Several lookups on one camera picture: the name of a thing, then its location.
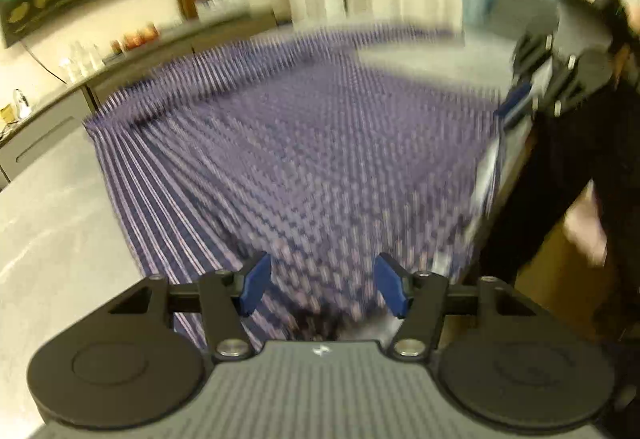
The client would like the black television cable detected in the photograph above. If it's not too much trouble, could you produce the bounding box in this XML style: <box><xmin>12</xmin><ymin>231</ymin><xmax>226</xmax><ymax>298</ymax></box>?
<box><xmin>22</xmin><ymin>43</ymin><xmax>69</xmax><ymax>83</ymax></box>

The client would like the red fruit plate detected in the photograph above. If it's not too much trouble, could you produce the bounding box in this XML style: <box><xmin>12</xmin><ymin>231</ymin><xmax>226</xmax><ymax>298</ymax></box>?
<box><xmin>119</xmin><ymin>23</ymin><xmax>161</xmax><ymax>51</ymax></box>

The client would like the dark grey chair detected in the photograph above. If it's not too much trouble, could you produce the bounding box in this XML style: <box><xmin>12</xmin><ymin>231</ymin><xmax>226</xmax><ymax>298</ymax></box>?
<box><xmin>487</xmin><ymin>0</ymin><xmax>562</xmax><ymax>40</ymax></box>

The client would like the grey television cabinet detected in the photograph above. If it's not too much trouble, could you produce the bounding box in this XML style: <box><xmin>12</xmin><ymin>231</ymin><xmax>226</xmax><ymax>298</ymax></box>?
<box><xmin>0</xmin><ymin>8</ymin><xmax>279</xmax><ymax>190</ymax></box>

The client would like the navy plaid shirt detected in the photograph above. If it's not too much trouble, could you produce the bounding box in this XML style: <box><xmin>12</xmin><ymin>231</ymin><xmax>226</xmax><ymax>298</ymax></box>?
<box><xmin>82</xmin><ymin>20</ymin><xmax>507</xmax><ymax>356</ymax></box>

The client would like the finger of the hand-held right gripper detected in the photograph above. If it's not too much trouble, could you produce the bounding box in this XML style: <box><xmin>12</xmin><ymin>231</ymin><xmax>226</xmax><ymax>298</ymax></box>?
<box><xmin>494</xmin><ymin>32</ymin><xmax>557</xmax><ymax>130</ymax></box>

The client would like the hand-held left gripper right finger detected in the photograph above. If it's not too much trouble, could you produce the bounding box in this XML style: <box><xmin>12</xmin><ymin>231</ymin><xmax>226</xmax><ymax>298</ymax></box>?
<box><xmin>373</xmin><ymin>252</ymin><xmax>532</xmax><ymax>361</ymax></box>

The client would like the grey storage basket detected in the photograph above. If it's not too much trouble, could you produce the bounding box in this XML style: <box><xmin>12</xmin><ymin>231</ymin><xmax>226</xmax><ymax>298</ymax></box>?
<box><xmin>194</xmin><ymin>0</ymin><xmax>251</xmax><ymax>20</ymax></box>

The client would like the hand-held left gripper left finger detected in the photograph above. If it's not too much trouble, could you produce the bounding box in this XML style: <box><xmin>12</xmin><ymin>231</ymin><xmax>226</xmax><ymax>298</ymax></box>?
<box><xmin>107</xmin><ymin>251</ymin><xmax>274</xmax><ymax>363</ymax></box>

